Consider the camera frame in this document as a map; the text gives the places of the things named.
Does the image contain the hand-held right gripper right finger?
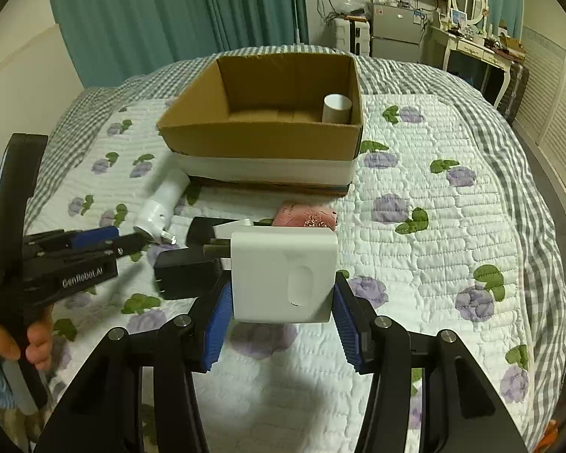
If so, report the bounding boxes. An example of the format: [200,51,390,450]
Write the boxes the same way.
[332,271,543,453]

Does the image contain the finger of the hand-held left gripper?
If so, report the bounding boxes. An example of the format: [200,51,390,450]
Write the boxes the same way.
[82,234,148,265]
[63,226,122,250]

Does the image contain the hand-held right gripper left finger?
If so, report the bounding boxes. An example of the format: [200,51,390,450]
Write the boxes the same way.
[28,283,233,453]

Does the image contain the white cylindrical plug-in charger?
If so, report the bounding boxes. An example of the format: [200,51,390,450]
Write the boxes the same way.
[132,170,192,247]

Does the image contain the large white power adapter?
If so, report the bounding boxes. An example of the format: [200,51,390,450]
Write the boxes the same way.
[229,230,338,324]

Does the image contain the brown cardboard box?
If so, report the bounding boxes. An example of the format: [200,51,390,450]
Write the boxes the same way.
[156,51,364,186]

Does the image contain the person's left hand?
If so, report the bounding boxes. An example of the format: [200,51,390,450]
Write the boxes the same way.
[0,304,55,371]

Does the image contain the large black power adapter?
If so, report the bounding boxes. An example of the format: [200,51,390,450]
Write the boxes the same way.
[153,244,228,299]

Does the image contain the pink embroidered pouch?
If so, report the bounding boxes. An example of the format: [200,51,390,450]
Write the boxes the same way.
[274,200,339,233]

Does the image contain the white floral quilt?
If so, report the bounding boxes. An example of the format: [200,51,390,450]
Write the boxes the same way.
[23,93,550,453]

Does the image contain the dark brown flat board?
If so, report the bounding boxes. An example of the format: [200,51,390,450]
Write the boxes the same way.
[188,176,351,197]

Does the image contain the white paper roll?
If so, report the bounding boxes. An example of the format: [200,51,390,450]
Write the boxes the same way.
[322,94,353,123]

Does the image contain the wide teal curtain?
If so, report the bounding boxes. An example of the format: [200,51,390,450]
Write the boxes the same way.
[45,0,310,89]

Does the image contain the floral quilted bed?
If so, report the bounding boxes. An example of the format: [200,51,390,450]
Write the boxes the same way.
[27,45,566,437]

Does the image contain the dark checked stool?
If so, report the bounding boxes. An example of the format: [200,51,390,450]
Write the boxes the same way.
[494,60,531,124]

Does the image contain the white ribbed suitcase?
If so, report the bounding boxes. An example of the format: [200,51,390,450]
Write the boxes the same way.
[333,18,373,56]

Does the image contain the white louvered wardrobe doors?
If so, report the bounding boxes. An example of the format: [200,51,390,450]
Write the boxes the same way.
[513,23,566,219]

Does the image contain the silver mini fridge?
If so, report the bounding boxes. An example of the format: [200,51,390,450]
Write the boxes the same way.
[371,1,426,60]

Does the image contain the white dressing table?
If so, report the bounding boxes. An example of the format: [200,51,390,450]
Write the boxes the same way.
[426,23,525,107]

